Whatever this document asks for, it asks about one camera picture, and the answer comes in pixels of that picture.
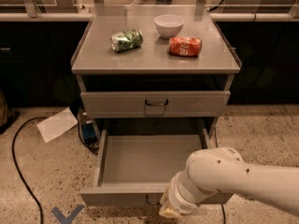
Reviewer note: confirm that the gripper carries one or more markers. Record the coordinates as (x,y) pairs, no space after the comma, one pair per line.
(179,200)

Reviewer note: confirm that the grey drawer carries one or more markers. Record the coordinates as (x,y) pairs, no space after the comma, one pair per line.
(154,104)
(135,168)

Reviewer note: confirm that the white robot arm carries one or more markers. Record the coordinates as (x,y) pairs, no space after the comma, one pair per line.
(209,172)

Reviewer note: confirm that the grey drawer cabinet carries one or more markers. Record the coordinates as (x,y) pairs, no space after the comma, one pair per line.
(151,67)

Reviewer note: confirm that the blue power box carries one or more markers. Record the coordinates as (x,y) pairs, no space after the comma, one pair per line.
(88,133)

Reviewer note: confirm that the white paper sheet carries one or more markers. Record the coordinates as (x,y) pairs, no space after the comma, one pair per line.
(57,125)

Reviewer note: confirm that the red cola can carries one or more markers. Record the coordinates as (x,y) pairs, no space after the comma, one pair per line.
(185,46)

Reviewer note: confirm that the green crushed soda can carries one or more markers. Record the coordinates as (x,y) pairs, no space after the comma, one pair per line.
(126,40)

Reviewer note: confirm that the white ceramic bowl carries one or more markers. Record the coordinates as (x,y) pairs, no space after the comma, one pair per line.
(168,25)

